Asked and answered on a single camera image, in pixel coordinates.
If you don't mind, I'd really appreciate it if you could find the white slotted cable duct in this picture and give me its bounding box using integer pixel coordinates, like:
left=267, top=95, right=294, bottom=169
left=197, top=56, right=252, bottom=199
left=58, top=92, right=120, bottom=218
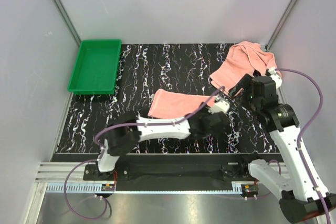
left=46, top=183, right=115, bottom=193

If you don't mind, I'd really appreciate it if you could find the aluminium frame rail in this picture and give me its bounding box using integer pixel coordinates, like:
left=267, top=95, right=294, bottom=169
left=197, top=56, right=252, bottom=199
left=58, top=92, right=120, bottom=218
left=34, top=163, right=87, bottom=183

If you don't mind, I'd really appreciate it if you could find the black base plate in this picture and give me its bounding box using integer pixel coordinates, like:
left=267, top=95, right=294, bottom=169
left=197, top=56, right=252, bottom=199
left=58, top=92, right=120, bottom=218
left=83, top=154, right=255, bottom=193

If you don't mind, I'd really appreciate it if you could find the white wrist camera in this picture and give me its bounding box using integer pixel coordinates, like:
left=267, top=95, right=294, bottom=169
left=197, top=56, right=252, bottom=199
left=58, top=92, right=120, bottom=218
left=208, top=97, right=230, bottom=114
left=265, top=67, right=282, bottom=89

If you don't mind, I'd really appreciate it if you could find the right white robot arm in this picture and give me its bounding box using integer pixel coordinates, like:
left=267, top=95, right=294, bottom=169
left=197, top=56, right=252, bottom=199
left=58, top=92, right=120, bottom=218
left=228, top=74, right=335, bottom=223

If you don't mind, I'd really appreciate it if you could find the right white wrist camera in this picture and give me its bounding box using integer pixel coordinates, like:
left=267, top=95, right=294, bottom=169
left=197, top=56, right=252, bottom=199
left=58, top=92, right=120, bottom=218
left=265, top=67, right=282, bottom=89

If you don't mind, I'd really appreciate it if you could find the black marble pattern mat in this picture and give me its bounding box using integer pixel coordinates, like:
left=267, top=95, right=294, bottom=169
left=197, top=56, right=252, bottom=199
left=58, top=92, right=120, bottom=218
left=56, top=43, right=278, bottom=154

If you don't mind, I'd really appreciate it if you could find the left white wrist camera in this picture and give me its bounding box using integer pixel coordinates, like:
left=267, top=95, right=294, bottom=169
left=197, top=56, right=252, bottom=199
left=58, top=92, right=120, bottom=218
left=208, top=97, right=230, bottom=114

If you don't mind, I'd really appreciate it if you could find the pink striped towel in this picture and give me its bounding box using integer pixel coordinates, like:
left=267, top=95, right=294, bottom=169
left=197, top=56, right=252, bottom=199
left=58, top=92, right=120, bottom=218
left=148, top=89, right=209, bottom=119

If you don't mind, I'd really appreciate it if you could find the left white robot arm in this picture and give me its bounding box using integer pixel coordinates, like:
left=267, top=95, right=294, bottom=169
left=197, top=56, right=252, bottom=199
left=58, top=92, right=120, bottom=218
left=94, top=109, right=230, bottom=180

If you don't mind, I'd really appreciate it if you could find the crumpled pink towel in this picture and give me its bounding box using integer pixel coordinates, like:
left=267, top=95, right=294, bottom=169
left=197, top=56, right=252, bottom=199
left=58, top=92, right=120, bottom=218
left=210, top=41, right=277, bottom=94

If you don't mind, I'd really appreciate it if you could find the green plastic tray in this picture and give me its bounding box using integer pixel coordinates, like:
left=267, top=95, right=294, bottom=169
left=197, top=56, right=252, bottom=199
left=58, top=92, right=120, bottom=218
left=68, top=39, right=122, bottom=95

